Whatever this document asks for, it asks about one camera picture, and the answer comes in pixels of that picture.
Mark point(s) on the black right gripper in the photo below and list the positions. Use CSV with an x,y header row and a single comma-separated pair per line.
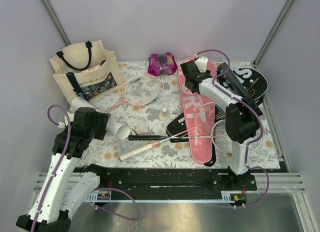
x,y
207,71

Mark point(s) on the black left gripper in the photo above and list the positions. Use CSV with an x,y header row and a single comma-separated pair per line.
x,y
102,119

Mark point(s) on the white shuttlecock tube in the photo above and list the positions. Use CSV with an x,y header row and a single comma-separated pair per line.
x,y
119,129

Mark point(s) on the white feather shuttlecock black band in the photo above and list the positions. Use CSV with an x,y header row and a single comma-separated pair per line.
x,y
141,129

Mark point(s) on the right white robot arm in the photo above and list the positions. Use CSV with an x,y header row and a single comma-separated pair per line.
x,y
242,115

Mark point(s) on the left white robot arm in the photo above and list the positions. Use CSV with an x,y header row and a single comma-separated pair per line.
x,y
52,212

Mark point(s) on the black shuttlecock tube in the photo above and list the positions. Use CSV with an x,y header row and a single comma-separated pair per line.
x,y
237,84

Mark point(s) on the purple snack packet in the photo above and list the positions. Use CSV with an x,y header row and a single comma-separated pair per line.
x,y
162,64

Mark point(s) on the pink white racket right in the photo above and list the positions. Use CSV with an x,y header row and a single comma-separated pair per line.
x,y
204,117

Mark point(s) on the white shuttlecock mid table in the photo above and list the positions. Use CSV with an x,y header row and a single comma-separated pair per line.
x,y
164,115

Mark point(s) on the floral patterned table mat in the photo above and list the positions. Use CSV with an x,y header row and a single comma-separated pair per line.
x,y
168,154

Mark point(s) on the beige canvas tote bag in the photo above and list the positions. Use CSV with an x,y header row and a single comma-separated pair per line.
x,y
87,70

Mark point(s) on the black racket cover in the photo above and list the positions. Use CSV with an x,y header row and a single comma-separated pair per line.
x,y
255,79

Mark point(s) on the pink frame badminton racket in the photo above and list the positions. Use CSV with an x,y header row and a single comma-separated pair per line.
x,y
140,91

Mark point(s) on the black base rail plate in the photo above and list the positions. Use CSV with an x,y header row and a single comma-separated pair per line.
x,y
130,181

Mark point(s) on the white frame racket black handle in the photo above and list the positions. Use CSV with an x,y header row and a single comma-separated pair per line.
x,y
219,137

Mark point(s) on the white cable duct strip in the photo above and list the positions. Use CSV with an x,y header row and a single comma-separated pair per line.
x,y
213,196

